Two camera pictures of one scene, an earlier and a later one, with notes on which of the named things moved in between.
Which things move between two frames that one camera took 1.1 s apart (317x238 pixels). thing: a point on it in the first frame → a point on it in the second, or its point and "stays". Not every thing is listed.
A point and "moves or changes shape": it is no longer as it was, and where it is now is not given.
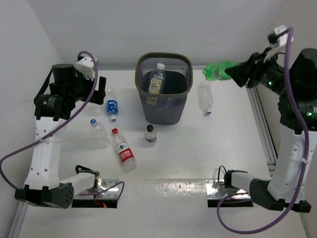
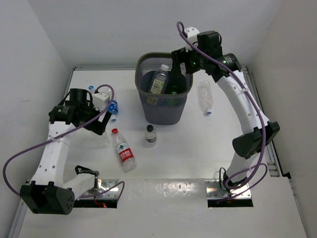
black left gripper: x=99 y=94 → x=98 y=127
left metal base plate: x=112 y=193 stays
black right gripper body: x=269 y=73 → x=194 y=60
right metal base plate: x=214 y=190 stays
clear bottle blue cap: x=99 y=136 stays
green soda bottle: x=216 y=71 moves or changes shape
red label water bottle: x=125 y=151 stays
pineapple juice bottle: x=157 y=79 moves or changes shape
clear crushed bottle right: x=205 y=96 stays
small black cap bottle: x=150 y=136 stays
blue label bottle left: x=112 y=108 stays
